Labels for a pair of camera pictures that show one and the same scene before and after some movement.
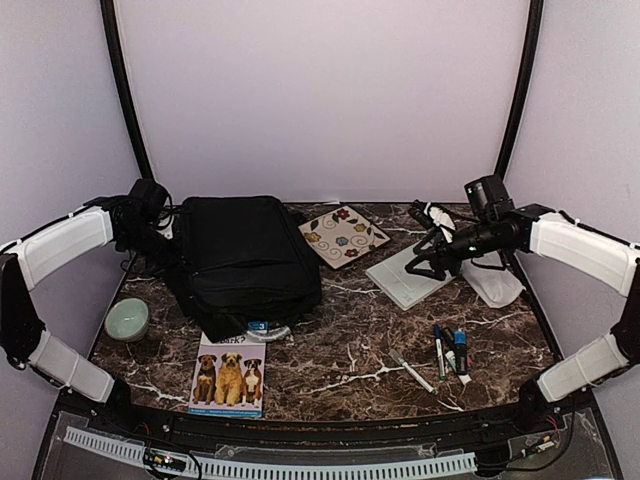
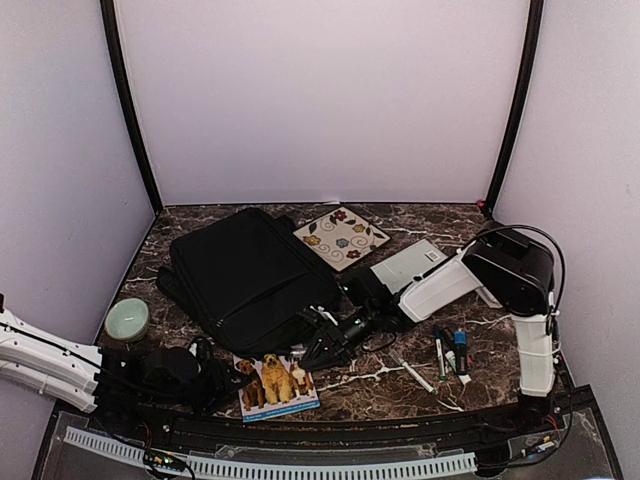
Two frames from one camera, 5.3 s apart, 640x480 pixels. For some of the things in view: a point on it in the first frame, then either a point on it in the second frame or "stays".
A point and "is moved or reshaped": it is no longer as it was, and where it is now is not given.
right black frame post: [533, 46] stays
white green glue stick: [465, 378] stays
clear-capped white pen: [414, 374] stays
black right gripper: [438, 263] → [337, 345]
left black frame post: [120, 54] stays
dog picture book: [228, 378] is moved or reshaped
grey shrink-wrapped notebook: [404, 288] stays
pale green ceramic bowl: [126, 320] stays
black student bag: [242, 260] is moved or reshaped
